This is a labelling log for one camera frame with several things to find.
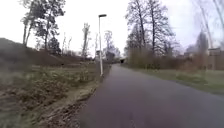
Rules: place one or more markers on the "row of distant trees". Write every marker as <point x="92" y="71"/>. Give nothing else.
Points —
<point x="100" y="46"/>

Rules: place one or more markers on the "grey asphalt path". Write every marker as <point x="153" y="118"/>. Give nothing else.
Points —
<point x="140" y="100"/>

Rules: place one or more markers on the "grass strip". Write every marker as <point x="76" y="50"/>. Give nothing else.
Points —
<point x="196" y="79"/>

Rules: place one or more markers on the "grassy embankment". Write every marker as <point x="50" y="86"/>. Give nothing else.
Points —
<point x="26" y="55"/>

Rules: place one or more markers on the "group of bare trees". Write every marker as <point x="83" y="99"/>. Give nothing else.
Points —
<point x="150" y="30"/>

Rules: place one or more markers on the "brown hedge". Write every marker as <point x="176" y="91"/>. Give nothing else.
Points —
<point x="156" y="61"/>

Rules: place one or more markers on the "grass verge with dirt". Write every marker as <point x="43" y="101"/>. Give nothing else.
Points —
<point x="40" y="90"/>

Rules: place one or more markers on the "building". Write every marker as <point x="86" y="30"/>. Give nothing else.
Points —
<point x="215" y="56"/>

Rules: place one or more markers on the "group of pine trees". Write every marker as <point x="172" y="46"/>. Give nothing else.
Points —
<point x="43" y="23"/>

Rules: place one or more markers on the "grey street lamp pole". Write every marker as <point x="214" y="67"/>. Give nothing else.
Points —
<point x="100" y="46"/>

